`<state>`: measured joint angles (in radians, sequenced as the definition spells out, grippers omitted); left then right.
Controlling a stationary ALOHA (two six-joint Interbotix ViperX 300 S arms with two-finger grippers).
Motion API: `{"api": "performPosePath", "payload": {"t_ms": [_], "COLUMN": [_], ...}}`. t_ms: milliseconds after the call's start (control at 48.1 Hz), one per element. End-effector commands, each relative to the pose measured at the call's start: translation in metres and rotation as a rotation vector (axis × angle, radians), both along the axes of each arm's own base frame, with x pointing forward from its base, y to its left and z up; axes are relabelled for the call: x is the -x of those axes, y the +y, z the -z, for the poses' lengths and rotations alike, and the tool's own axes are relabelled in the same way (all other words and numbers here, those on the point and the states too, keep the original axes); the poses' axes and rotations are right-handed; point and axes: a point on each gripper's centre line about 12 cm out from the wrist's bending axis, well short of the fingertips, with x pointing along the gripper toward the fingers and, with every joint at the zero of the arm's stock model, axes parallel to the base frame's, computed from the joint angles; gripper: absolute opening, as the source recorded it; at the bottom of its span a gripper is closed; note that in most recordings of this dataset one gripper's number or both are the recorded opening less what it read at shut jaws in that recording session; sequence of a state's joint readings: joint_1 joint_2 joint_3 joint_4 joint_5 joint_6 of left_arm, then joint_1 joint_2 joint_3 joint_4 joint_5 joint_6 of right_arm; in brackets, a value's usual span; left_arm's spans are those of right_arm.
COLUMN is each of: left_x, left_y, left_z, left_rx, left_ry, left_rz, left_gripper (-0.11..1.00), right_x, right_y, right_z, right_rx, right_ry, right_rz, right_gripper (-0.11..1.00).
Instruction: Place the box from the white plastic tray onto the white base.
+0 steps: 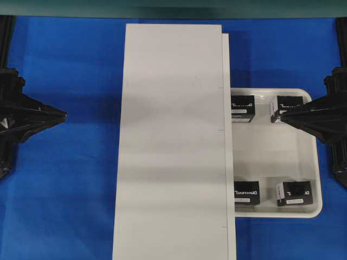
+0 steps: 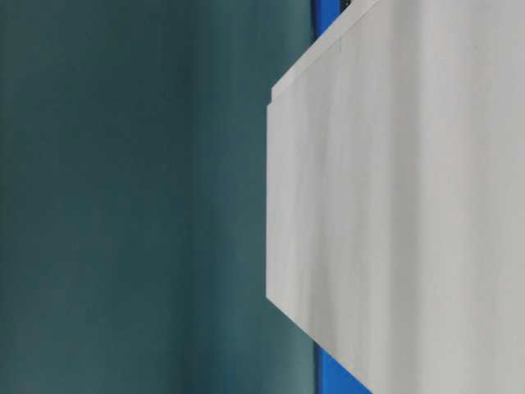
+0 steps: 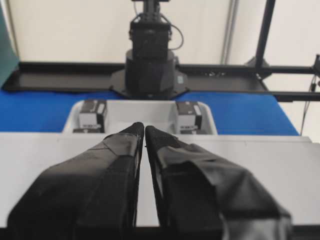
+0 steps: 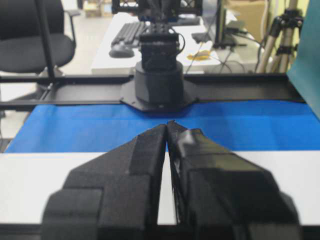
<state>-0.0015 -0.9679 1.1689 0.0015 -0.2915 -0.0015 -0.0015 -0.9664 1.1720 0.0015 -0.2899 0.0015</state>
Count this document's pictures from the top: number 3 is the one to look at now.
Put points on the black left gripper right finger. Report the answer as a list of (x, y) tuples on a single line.
[(202, 196)]

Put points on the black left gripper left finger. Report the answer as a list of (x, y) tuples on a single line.
[(92, 196)]

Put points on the black white box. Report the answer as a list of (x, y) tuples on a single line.
[(86, 130), (188, 116), (93, 114)]

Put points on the white plastic tray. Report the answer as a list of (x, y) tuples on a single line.
[(123, 113)]

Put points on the blue table mat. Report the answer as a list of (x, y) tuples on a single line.
[(233, 113)]

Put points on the teal panel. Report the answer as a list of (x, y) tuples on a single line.
[(8, 59)]

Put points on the black metal frame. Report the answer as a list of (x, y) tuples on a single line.
[(149, 81)]

